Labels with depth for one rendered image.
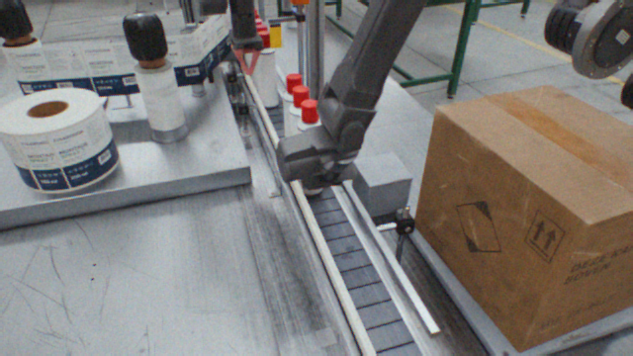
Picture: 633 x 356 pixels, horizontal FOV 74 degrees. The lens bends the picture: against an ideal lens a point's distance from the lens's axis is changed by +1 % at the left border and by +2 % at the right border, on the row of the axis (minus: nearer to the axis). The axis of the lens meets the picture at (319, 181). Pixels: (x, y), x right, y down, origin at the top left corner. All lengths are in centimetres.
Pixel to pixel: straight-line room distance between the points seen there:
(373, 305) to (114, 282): 47
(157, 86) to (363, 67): 59
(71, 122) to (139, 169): 17
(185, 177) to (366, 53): 56
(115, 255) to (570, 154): 80
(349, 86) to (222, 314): 44
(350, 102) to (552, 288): 36
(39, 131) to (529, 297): 90
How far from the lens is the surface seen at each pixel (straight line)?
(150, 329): 78
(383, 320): 69
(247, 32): 104
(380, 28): 55
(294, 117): 85
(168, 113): 107
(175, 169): 101
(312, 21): 119
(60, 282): 92
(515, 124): 71
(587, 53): 110
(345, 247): 78
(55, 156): 99
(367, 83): 58
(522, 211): 62
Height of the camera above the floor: 145
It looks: 38 degrees down
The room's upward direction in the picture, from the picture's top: straight up
